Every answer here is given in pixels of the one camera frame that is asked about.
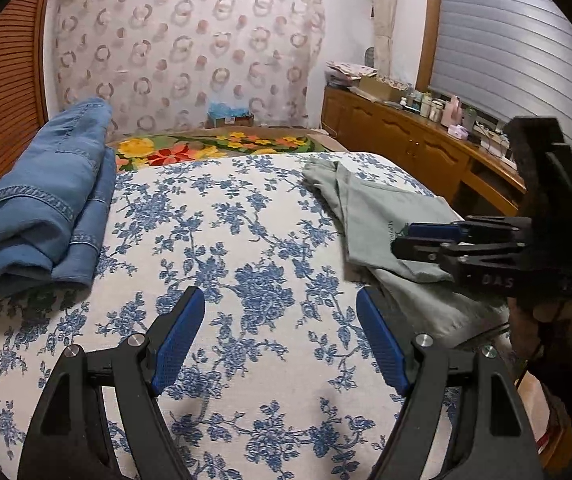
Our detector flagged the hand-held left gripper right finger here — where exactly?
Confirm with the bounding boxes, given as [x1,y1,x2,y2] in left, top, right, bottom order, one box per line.
[356,287,547,480]

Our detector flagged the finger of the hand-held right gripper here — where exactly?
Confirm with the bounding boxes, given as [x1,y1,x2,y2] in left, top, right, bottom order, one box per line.
[406,215,523,242]
[390,236,517,264]

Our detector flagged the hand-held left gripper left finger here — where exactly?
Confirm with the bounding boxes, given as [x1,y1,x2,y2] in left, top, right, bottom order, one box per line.
[16,286,207,480]

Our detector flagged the grey-green pants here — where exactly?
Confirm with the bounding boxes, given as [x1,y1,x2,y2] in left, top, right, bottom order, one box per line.
[301,154,513,347]

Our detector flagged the person's right hand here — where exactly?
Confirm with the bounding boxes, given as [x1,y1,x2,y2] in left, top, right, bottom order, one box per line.
[510,296,572,363]

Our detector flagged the wooden cabinet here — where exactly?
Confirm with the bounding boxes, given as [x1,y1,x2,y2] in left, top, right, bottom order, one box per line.
[321,85,533,217]

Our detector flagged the pink bottle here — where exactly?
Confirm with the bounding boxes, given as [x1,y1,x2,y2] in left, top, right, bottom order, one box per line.
[441,95,465,129]

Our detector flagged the blue floral white bed sheet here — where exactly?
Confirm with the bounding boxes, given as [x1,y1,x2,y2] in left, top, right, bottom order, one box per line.
[0,151,517,480]

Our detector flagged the group of small bottles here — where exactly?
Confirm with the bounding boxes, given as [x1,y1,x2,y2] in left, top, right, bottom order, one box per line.
[400,89,448,122]

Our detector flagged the flat cardboard box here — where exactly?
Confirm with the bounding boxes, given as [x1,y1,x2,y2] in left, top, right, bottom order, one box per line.
[358,76,410,104]

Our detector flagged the grey window blind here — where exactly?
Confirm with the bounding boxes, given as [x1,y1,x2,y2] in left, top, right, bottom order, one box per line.
[428,0,572,137]

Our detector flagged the stack of printed papers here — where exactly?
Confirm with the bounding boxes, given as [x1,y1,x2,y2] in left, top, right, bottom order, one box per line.
[326,60,380,89]

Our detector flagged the colourful flower blanket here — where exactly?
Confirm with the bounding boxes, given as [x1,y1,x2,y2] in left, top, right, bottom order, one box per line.
[107,127,333,172]

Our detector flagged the folded blue jeans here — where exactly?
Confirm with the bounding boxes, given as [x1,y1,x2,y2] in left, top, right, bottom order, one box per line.
[0,97,118,299]

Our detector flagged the beige curtain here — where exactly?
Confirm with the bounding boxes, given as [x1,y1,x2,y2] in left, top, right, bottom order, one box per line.
[370,0,403,82]

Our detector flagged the cardboard box with blue cloth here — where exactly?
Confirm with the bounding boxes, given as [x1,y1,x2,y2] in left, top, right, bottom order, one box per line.
[207,102,256,129]

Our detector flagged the circle-print curtain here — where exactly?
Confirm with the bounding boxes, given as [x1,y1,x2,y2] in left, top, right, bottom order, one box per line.
[48,0,328,134]

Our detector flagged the wooden louvered wardrobe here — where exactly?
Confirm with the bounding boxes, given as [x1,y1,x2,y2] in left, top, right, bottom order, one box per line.
[0,0,58,207]

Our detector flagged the white cables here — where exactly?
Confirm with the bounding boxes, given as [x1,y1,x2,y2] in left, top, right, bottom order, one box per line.
[475,127,518,167]

